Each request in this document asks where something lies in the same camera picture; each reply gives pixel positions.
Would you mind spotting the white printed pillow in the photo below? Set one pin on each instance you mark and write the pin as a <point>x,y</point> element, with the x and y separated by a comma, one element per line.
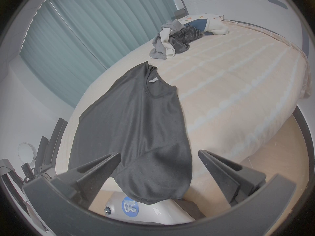
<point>194,17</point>

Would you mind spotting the black chest of drawers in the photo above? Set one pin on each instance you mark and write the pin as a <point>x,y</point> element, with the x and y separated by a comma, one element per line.
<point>59,136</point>

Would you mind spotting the grey bedside table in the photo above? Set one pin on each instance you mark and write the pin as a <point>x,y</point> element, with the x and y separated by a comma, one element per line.
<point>181,12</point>

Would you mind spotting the pile of clothes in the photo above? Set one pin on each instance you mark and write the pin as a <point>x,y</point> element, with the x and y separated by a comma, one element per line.
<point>177,38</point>

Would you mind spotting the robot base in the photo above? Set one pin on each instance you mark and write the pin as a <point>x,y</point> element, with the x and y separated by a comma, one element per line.
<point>152,210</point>

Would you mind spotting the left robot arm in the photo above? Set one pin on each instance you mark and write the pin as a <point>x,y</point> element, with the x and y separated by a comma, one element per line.
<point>27,171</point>

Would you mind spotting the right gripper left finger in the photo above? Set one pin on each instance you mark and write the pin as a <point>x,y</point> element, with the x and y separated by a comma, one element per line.
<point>93,178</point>

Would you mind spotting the bed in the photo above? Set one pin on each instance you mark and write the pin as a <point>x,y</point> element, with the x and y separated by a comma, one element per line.
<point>246,82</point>

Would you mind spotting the black T-shirt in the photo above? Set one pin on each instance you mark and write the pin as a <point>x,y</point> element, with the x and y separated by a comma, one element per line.
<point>137,131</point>

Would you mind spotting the blue-green curtain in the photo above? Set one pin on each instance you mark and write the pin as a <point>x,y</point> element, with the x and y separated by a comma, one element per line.
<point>118,16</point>
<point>59,58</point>

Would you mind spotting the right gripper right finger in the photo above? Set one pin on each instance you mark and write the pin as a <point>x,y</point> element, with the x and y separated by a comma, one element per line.
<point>226,178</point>

